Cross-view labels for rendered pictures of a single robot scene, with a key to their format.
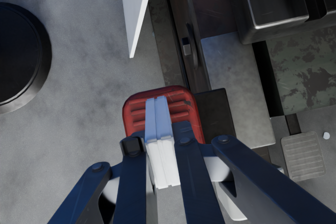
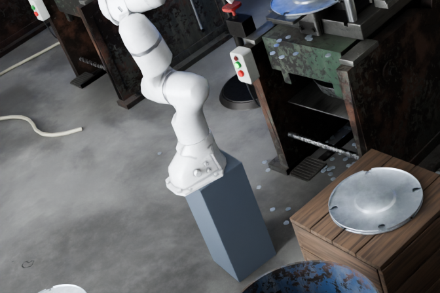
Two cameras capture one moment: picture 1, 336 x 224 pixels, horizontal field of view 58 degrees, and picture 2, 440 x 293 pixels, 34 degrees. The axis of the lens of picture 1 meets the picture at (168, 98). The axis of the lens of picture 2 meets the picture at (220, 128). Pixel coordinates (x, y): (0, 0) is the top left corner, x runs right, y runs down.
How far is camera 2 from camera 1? 2.70 m
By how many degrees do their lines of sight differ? 55
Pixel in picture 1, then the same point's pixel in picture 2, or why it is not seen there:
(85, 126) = (250, 132)
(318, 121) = not seen: hidden behind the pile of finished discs
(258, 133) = (253, 38)
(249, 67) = (268, 27)
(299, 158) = (304, 167)
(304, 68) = (276, 31)
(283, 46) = (279, 27)
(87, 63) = not seen: hidden behind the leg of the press
